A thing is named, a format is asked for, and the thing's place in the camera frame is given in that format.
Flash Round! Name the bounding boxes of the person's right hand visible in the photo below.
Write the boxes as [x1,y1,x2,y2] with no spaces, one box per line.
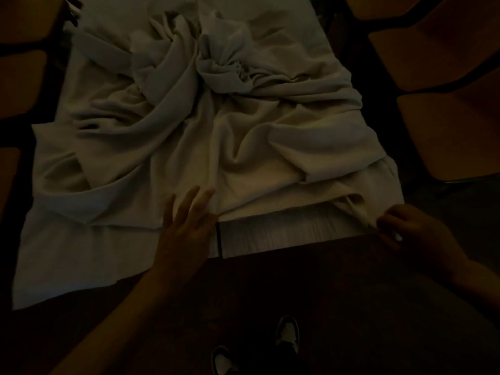
[375,204,471,282]

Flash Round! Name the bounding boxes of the person's left hand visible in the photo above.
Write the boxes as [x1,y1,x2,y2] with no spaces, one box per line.
[150,185,220,286]

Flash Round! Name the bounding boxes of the large white cloth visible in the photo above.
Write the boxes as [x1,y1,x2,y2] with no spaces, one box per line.
[12,0,405,311]

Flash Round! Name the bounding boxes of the person's right forearm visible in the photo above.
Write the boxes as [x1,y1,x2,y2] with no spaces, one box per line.
[453,259,500,314]

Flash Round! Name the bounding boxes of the person's left forearm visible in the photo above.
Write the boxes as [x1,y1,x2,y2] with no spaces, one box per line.
[50,270,180,375]

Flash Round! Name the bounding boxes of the person's right shoe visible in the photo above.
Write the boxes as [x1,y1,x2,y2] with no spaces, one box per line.
[275,315,301,354]

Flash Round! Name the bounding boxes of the person's shoe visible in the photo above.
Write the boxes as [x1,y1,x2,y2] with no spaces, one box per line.
[211,345,240,375]
[275,315,301,354]

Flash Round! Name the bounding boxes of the person's left shoe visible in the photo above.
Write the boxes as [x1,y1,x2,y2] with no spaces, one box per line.
[211,345,240,375]

